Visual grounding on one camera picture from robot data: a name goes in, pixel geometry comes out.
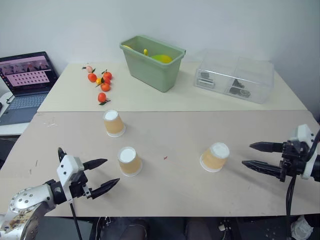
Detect black round parts in drawer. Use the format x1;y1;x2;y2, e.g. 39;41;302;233
229;78;251;98

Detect grey open laptop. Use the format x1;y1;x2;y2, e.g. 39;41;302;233
0;51;60;126

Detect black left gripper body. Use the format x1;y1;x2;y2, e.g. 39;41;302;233
67;171;92;201

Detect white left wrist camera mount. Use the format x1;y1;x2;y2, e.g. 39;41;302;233
56;154;85;202

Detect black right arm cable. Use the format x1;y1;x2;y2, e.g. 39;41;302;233
285;129;320;217

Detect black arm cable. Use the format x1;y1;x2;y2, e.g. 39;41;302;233
57;146;84;240
285;129;320;217

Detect clear plastic drawer box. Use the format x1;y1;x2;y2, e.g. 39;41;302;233
194;48;275;105

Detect dark rounded robot knee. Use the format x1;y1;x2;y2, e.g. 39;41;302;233
101;217;149;240
184;217;214;240

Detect yellow green toy mango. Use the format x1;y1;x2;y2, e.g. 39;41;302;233
150;54;174;64

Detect green plastic bin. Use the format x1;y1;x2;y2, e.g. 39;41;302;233
119;35;187;94

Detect white crumpled object on floor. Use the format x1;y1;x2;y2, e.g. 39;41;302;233
290;215;314;240

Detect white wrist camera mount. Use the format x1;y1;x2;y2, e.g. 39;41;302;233
287;124;319;181
56;154;85;202

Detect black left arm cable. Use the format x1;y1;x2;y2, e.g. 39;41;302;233
57;146;84;240

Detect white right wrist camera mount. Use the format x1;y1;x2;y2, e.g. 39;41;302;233
287;124;319;181

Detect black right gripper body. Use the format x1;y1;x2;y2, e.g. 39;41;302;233
279;139;313;183

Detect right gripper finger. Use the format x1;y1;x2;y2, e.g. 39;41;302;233
241;160;283;179
248;141;284;154

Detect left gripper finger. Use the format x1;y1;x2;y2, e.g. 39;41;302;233
82;158;109;172
90;177;121;200

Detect tan paper cup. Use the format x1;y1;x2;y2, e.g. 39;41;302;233
117;146;144;178
102;109;127;138
199;142;231;174

